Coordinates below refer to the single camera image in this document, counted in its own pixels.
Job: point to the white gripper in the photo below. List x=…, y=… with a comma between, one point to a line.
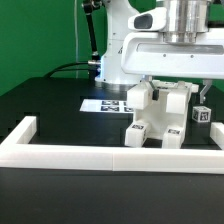
x=146, y=53

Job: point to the white chair seat part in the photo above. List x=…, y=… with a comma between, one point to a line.
x=159, y=120

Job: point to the white chair back part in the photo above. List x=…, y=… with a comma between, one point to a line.
x=173, y=96

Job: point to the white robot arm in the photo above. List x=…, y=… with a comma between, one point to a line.
x=171, y=40

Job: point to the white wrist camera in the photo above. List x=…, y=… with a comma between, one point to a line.
x=152, y=20

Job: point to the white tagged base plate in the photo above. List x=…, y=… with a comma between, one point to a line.
x=105, y=106

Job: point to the white U-shaped fence frame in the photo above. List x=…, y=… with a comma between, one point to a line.
x=18, y=152

